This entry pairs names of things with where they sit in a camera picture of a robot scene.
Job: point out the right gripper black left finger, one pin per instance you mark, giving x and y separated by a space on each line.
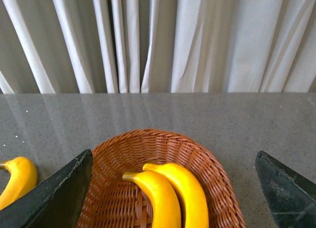
54 203

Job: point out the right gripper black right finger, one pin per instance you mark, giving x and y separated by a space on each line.
290 196

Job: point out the yellow banana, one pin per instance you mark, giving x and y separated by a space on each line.
190 193
165 203
23 178

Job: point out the right brown wicker basket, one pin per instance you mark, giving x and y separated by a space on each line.
113 203

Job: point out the white pleated curtain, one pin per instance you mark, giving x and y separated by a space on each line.
145 46

